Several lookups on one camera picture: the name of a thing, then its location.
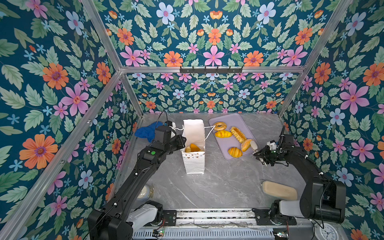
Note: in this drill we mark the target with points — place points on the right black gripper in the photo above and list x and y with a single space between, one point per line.
264 155

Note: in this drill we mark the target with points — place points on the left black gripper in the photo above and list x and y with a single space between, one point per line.
182 141

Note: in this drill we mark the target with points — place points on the round fake bun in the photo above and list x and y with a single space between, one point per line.
246 144

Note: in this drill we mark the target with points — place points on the orange oval fake bread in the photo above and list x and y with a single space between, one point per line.
195 148

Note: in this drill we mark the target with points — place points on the twisted fake bread stick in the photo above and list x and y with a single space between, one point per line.
238 134

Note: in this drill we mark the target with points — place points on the white paper gift bag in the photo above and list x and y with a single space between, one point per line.
193 154

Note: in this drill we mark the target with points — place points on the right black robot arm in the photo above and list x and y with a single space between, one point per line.
323 198

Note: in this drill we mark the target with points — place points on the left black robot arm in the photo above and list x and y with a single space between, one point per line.
116 221

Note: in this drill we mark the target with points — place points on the small striped fake bun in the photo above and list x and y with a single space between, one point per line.
235 152

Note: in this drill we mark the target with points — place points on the small yellow fake bread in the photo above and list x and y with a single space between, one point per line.
223 134

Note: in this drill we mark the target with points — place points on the blue cap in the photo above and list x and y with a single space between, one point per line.
148 132

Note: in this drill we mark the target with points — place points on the beige oval sponge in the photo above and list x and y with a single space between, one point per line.
279 191

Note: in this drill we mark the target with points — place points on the small gold alarm clock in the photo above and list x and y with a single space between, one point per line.
146 193

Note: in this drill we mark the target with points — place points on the white analog clock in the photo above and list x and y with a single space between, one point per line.
326 232

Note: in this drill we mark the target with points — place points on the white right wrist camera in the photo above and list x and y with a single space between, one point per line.
272 145

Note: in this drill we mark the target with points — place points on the fake bagel ring bread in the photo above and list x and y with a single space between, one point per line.
220 126

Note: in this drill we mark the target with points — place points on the black hook rail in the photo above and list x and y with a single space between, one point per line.
211 70

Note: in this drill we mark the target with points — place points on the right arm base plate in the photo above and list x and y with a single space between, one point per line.
266 217

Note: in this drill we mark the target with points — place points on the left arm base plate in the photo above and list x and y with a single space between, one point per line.
169 218

